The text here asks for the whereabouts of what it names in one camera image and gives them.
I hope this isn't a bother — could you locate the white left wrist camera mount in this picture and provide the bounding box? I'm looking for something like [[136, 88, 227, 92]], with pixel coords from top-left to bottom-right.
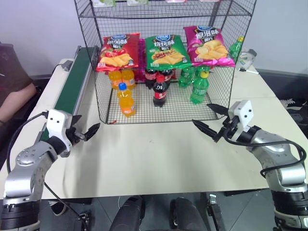
[[45, 108, 73, 147]]

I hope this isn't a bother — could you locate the black wire mesh rack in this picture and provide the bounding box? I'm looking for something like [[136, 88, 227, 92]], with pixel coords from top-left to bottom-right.
[[73, 0, 257, 125]]

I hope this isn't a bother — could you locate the black shoe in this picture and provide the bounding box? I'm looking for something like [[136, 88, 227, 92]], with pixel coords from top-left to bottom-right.
[[280, 98, 308, 126]]

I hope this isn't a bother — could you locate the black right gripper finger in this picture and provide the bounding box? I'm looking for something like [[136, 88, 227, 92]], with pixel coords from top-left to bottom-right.
[[192, 119, 219, 143], [206, 103, 229, 118]]

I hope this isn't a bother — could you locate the black table leg bracket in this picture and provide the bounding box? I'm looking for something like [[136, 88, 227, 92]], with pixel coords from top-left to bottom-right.
[[206, 193, 226, 231]]

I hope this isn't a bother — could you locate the cola bottle red cap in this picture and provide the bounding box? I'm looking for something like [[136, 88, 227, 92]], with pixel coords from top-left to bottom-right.
[[152, 75, 169, 108]]

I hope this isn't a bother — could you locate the red potato chips bag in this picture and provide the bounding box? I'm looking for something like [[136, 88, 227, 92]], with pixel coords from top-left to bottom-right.
[[95, 33, 141, 73]]

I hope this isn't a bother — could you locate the orange soda bottle blue cap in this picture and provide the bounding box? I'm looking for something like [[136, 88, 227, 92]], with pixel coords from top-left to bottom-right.
[[116, 82, 137, 118]]

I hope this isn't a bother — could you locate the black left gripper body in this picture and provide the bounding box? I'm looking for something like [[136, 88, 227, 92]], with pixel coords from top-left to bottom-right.
[[65, 119, 87, 147]]

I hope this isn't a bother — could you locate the white black sneaker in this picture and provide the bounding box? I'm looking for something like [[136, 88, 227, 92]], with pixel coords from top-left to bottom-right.
[[49, 199, 68, 217]]

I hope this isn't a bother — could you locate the green soda bottle yellow cap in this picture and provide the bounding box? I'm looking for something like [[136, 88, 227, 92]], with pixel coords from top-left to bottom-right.
[[190, 68, 211, 105], [228, 36, 245, 61]]

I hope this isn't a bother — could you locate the green conveyor belt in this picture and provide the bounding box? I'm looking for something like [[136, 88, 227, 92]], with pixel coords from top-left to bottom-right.
[[38, 45, 100, 145]]

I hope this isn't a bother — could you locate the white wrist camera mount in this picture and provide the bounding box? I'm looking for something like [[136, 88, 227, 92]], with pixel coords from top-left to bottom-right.
[[45, 108, 73, 147], [227, 99, 254, 133]]

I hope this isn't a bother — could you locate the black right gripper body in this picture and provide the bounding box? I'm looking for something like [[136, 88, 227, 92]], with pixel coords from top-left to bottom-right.
[[214, 115, 241, 143]]

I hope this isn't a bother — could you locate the green potato chips bag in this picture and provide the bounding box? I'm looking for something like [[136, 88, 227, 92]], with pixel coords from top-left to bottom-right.
[[144, 34, 193, 71]]

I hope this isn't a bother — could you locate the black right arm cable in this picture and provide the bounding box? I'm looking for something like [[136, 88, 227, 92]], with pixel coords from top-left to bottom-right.
[[226, 137, 305, 179]]

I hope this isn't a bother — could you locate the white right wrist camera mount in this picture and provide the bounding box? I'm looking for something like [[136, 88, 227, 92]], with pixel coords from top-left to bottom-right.
[[227, 99, 254, 133]]

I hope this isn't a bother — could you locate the dark rounded shape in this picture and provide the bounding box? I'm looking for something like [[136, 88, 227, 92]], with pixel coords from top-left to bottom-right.
[[109, 195, 145, 231], [169, 196, 208, 231]]

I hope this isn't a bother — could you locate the white marker pen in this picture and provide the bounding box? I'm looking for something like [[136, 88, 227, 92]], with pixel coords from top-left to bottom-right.
[[238, 67, 260, 75]]

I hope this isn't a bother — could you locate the magenta potato chips bag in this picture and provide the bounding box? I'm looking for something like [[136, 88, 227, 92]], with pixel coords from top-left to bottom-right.
[[183, 25, 236, 68], [134, 38, 147, 84]]

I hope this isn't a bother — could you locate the person in maroon shirt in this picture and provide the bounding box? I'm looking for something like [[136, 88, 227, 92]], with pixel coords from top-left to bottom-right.
[[0, 41, 37, 154]]

